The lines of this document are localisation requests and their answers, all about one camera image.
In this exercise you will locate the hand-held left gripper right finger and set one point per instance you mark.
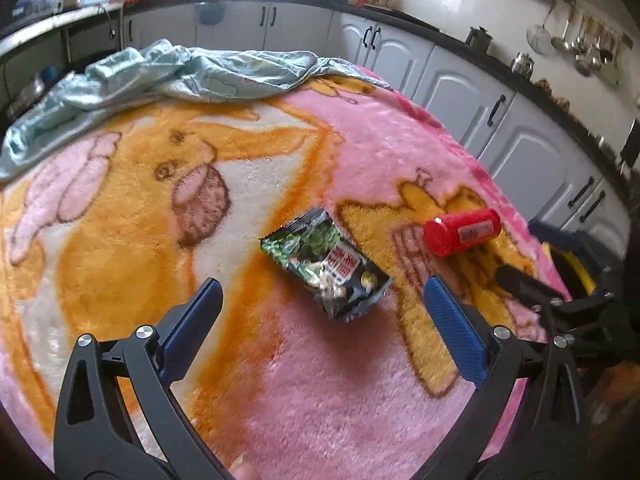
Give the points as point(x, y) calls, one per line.
point(455, 326)

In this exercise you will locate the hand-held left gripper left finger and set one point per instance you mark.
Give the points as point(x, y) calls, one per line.
point(192, 316)

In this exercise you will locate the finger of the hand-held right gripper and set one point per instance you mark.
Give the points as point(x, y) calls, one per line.
point(552, 236)
point(525, 285)

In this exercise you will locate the red cylindrical can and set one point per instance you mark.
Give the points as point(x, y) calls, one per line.
point(460, 232)

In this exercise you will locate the green and black snack packet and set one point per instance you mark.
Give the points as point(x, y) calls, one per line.
point(325, 265)

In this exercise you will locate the person's left hand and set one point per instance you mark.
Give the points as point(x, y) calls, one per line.
point(246, 471)

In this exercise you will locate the black phone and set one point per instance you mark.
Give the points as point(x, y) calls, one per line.
point(631, 145)

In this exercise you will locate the pile of ginger roots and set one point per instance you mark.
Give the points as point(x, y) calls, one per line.
point(550, 92)

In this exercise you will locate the pink printed blanket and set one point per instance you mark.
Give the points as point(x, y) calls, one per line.
point(280, 170)

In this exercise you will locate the steel pot with lid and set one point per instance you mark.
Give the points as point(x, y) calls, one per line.
point(522, 65)

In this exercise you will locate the white kitchen cabinets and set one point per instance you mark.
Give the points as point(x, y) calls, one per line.
point(450, 80)

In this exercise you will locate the row of hanging steel utensils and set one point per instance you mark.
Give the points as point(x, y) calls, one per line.
point(580, 42)

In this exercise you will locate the black kitchen countertop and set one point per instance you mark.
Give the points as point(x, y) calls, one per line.
point(440, 35)

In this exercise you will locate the light blue cloth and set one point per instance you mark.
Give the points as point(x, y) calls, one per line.
point(210, 72)

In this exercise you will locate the teal hanging cloth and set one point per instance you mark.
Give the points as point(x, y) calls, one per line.
point(211, 14)

